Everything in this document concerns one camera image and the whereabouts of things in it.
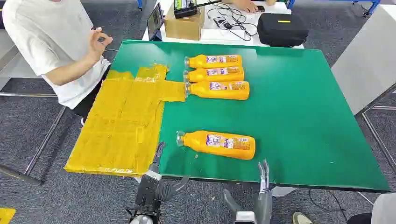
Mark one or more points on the black phone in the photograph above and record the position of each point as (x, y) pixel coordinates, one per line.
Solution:
(260, 9)

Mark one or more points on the person's right hand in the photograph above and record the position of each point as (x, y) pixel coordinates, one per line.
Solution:
(97, 46)

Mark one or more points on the grey steel-legged table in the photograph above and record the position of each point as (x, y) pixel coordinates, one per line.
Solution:
(46, 139)

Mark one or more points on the person beside table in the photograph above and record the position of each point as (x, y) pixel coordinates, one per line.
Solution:
(46, 31)

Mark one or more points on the yellow floor marker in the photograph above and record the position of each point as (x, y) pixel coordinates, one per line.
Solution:
(5, 215)

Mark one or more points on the black handheld controller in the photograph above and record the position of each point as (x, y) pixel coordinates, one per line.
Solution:
(185, 10)

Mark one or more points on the white slanted panel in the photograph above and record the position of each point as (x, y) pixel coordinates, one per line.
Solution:
(365, 61)

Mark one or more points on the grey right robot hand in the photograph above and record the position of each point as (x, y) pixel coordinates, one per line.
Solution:
(263, 207)

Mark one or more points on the cardboard box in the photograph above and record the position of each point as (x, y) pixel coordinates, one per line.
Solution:
(184, 28)

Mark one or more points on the steel floor frame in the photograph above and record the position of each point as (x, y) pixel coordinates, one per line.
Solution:
(374, 136)

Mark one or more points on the pale sneaker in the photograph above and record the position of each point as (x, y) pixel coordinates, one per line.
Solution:
(301, 219)

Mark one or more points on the orange drink bottle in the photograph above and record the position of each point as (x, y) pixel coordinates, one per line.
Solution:
(198, 61)
(198, 142)
(201, 91)
(198, 75)

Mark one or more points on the white table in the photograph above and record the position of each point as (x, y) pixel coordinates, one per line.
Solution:
(213, 34)

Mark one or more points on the person's hand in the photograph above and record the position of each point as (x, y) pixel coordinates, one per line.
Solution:
(246, 4)

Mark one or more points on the black carry case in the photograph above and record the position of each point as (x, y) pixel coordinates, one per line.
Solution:
(283, 31)

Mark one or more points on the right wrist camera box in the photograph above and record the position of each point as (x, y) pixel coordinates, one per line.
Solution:
(245, 218)

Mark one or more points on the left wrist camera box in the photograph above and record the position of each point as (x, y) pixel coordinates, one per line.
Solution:
(151, 176)

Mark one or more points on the small black adapter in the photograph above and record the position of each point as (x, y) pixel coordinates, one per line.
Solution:
(221, 22)

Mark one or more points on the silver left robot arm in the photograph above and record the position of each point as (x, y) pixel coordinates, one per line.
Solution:
(140, 220)

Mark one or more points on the yellow sheet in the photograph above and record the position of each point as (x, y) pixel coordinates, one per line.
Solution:
(123, 123)

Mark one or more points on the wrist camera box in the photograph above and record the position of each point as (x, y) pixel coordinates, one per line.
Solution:
(245, 218)
(151, 176)

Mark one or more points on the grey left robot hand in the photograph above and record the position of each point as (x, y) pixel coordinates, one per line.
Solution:
(168, 191)

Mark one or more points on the dark tablet screen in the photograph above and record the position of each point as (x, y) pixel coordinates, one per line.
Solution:
(154, 21)

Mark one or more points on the green table mat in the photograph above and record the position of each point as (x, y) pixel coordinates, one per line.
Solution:
(278, 123)

